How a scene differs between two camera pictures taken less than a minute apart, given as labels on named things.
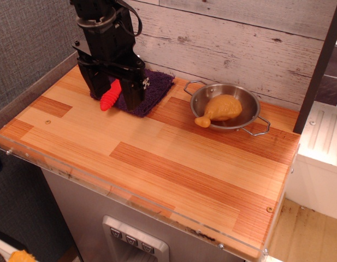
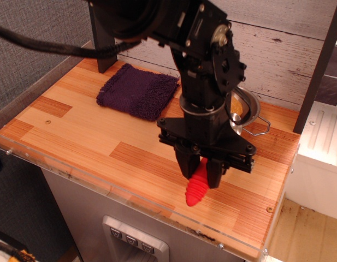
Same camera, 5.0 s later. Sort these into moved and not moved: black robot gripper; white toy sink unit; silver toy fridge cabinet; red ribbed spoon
Moved: black robot gripper; red ribbed spoon
Not moved: white toy sink unit; silver toy fridge cabinet
